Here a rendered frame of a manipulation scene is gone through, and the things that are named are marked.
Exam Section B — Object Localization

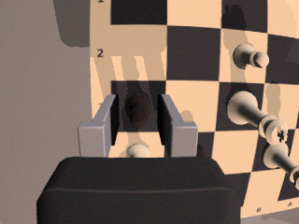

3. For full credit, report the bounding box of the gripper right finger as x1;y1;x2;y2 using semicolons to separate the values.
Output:
157;94;198;157

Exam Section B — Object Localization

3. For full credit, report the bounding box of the chessboard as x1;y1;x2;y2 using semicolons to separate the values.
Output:
90;0;299;217

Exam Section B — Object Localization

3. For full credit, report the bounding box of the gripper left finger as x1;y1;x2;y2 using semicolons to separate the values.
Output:
78;94;120;158

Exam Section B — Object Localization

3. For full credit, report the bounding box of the white pawn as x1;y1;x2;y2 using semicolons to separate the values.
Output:
125;144;150;158
233;44;269;70

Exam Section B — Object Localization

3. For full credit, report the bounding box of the black pawn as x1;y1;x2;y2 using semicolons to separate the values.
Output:
125;94;151;127
196;147;205;157

